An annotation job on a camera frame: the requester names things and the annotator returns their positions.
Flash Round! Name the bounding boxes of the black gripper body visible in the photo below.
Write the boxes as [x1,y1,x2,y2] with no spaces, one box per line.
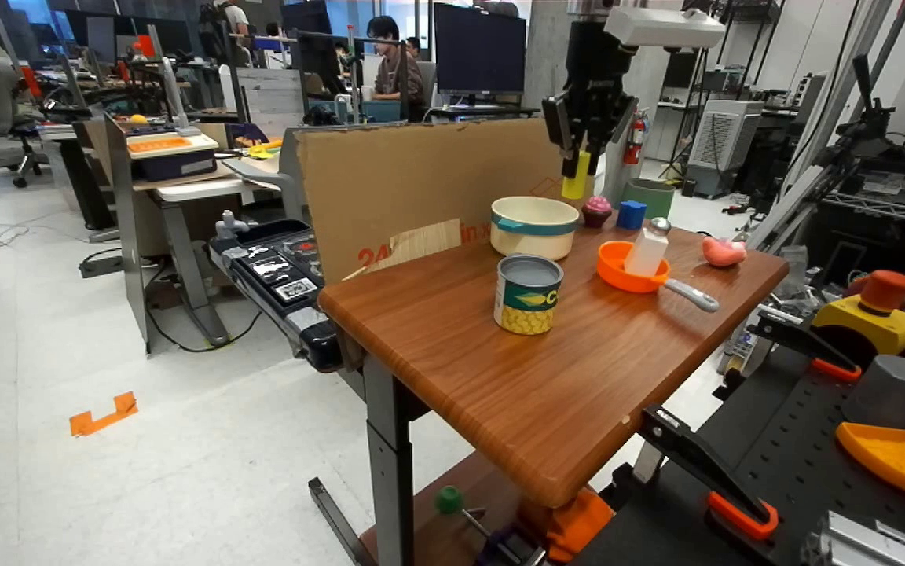
[561,15,642,136]

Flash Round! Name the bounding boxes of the cream pot teal trim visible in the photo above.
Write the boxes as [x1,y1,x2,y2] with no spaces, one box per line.
[488,190,585,263]

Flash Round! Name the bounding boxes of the gray cylinder block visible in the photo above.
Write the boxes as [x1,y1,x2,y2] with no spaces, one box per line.
[838,352,905,426]

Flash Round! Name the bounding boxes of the red fire extinguisher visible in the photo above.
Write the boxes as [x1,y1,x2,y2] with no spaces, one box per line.
[623,110,651,168]

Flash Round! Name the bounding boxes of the pink cupcake toy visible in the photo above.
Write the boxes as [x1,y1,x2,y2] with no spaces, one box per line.
[580,190,617,228]

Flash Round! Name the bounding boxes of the blue toy block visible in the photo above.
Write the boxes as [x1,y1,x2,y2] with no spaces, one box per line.
[617,199,651,231]

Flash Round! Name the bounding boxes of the black computer monitor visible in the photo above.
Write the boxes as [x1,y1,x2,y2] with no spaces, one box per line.
[431,0,528,106]

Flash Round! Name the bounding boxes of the white salt shaker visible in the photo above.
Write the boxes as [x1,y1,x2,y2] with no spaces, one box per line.
[626,213,676,280]

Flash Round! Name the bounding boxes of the orange toy frying pan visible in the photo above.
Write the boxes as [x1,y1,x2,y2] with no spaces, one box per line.
[595,240,724,315]

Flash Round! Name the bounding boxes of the brown cardboard sheet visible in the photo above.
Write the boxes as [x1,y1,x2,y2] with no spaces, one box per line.
[294,113,601,288]

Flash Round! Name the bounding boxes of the white ventilated unit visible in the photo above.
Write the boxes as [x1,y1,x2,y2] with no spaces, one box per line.
[686,96,770,176]

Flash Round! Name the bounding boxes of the corn tin can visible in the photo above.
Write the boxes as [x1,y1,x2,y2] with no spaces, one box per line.
[491,251,565,340]

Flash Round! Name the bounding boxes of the seated person dark hair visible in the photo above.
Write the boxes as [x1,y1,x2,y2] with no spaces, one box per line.
[362,12,431,122]

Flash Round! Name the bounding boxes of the pink plush toy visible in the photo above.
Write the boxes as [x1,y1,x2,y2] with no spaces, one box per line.
[698,234,750,273]

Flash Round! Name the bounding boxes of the black labelled equipment rack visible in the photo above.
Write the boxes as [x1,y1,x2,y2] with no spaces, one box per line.
[206,215,345,375]

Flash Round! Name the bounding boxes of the yellow emergency stop box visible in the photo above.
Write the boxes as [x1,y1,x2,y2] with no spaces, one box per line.
[809,266,905,357]

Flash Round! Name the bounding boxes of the black perforated board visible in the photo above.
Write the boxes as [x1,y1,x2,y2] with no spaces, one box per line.
[571,340,905,566]

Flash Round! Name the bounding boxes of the orange clamp part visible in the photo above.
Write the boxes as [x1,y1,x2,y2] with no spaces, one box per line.
[543,487,618,566]

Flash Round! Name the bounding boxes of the small green knob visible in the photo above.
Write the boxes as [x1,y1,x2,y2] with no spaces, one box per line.
[434,483,469,516]

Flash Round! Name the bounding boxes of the gray metal table leg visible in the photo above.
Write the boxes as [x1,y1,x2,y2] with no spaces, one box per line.
[305,355,417,566]

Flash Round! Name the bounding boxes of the gray office desk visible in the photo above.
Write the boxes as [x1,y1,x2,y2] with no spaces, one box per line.
[105,113,250,355]

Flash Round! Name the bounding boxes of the black desktop printer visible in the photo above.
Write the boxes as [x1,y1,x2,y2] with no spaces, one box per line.
[122,126,223,183]

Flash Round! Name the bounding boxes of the orange triangular plastic piece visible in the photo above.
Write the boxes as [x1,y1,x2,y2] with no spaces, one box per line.
[834,417,905,495]

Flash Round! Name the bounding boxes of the black clamp orange handle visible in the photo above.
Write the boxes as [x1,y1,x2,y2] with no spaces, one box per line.
[748,312,867,385]
[634,404,781,547]

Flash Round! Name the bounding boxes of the orange floor bracket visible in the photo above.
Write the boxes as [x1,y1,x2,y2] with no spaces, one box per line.
[66,391,141,440]

